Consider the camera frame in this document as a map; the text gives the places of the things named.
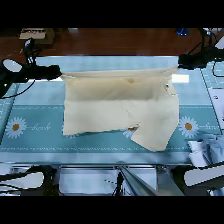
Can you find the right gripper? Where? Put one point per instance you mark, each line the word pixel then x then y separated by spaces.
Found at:
pixel 188 61

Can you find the light blue garment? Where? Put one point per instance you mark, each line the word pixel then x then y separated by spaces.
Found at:
pixel 215 146

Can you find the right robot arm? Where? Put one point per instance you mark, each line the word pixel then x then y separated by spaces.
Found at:
pixel 213 55

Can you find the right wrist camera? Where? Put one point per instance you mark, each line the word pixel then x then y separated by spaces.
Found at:
pixel 204 35

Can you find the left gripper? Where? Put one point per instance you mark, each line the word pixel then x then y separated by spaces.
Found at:
pixel 50 72

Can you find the cardboard box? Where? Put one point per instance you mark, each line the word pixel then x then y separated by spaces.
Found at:
pixel 37 34

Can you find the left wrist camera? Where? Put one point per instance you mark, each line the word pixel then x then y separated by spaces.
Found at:
pixel 29 44

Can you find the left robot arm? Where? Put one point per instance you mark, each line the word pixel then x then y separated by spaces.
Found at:
pixel 13 74

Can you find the white garment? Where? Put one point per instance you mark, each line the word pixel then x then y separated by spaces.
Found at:
pixel 197 154

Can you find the cream shirt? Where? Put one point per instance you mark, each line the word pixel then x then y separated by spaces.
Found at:
pixel 116 106

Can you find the silver frame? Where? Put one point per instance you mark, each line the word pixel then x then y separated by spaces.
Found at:
pixel 143 181

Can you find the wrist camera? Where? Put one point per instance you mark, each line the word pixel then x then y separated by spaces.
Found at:
pixel 29 44
pixel 204 35

